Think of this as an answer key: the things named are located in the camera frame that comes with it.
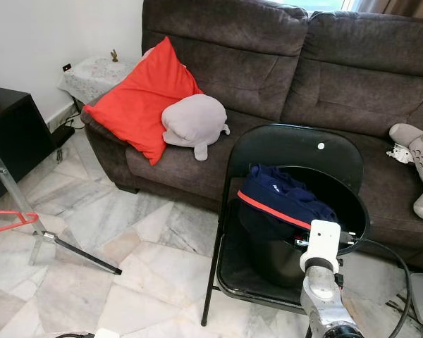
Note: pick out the navy garment with red stripe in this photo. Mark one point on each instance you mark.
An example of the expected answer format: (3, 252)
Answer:
(282, 193)

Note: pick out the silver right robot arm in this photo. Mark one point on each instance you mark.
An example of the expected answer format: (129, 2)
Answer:
(323, 299)

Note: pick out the black round basket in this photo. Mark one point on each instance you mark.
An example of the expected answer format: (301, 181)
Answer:
(268, 253)

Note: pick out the black folding chair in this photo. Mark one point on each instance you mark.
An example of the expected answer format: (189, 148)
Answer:
(296, 144)

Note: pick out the plain grey plush toy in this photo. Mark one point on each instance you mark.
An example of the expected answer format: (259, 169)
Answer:
(194, 120)

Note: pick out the dark brown sofa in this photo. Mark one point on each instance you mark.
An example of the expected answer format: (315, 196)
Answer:
(324, 77)

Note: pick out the red cushion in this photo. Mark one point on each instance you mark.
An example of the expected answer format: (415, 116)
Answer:
(137, 98)

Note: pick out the silver clothes rack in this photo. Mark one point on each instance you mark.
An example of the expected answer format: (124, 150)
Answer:
(48, 237)

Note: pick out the brown curtain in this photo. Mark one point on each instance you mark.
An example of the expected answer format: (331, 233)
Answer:
(402, 7)

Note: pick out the white lace side table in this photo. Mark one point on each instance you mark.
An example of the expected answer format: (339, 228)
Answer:
(99, 74)

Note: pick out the small brass figurine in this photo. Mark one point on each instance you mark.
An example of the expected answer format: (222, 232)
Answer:
(114, 56)

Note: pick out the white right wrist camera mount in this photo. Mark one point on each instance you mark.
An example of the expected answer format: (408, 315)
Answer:
(323, 243)

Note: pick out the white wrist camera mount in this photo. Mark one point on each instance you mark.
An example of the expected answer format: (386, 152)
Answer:
(323, 243)
(106, 334)

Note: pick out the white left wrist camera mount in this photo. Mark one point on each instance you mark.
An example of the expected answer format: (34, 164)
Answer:
(106, 334)

